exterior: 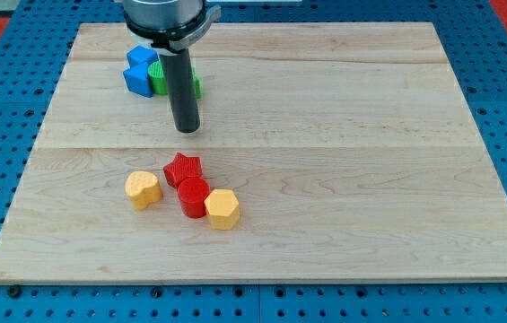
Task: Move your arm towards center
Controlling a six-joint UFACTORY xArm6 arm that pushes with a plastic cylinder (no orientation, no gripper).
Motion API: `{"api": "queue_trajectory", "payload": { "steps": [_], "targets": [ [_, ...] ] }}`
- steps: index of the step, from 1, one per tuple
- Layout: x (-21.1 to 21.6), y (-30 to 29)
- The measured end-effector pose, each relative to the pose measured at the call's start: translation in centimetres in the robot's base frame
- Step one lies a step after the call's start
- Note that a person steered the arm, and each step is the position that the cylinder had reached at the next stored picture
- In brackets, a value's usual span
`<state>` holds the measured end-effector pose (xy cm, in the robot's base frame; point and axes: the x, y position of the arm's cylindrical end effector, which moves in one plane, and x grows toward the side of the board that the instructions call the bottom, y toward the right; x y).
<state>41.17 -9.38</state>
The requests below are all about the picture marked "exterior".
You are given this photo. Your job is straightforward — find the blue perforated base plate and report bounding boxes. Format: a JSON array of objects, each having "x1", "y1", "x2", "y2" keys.
[{"x1": 0, "y1": 0, "x2": 507, "y2": 322}]

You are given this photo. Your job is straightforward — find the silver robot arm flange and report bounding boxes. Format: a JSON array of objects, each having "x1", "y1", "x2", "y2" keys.
[{"x1": 122, "y1": 0, "x2": 222, "y2": 54}]

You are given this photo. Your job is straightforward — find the yellow heart block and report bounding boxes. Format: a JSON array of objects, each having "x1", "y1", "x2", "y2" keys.
[{"x1": 125, "y1": 171, "x2": 163, "y2": 210}]

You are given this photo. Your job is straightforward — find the yellow hexagon block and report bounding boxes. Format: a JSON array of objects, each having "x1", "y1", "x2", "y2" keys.
[{"x1": 205, "y1": 189, "x2": 240, "y2": 231}]

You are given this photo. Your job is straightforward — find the green round block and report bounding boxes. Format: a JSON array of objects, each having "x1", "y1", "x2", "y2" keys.
[{"x1": 147, "y1": 61, "x2": 168, "y2": 95}]

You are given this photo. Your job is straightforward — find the red star block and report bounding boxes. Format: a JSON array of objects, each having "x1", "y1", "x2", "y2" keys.
[{"x1": 163, "y1": 153, "x2": 203, "y2": 188}]

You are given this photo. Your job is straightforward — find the red cylinder block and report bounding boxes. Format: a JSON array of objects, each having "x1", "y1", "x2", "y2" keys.
[{"x1": 177, "y1": 178, "x2": 210, "y2": 219}]

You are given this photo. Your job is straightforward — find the wooden board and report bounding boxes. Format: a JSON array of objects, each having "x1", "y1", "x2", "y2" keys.
[{"x1": 0, "y1": 22, "x2": 507, "y2": 285}]

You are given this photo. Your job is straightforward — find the blue cube block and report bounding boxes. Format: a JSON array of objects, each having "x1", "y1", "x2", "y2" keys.
[{"x1": 127, "y1": 46, "x2": 159, "y2": 67}]

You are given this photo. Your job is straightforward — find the green block behind rod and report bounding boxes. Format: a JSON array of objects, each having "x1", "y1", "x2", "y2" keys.
[{"x1": 191, "y1": 67, "x2": 202, "y2": 100}]

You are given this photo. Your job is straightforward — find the blue triangle block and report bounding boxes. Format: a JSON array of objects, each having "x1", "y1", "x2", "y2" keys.
[{"x1": 123, "y1": 63, "x2": 153, "y2": 98}]

